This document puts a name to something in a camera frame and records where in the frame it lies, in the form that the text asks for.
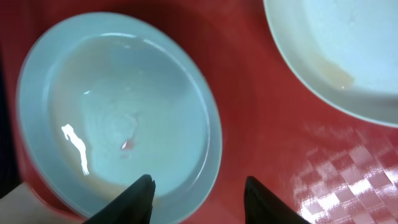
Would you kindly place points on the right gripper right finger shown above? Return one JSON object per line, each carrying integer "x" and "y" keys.
{"x": 261, "y": 206}

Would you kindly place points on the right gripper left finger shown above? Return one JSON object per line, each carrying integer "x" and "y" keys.
{"x": 133, "y": 206}

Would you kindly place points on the light blue plate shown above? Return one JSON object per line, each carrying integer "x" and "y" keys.
{"x": 105, "y": 98}

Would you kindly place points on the white plate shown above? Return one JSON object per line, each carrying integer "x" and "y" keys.
{"x": 343, "y": 51}

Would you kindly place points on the red plastic tray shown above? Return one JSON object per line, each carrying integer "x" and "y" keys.
{"x": 324, "y": 164}

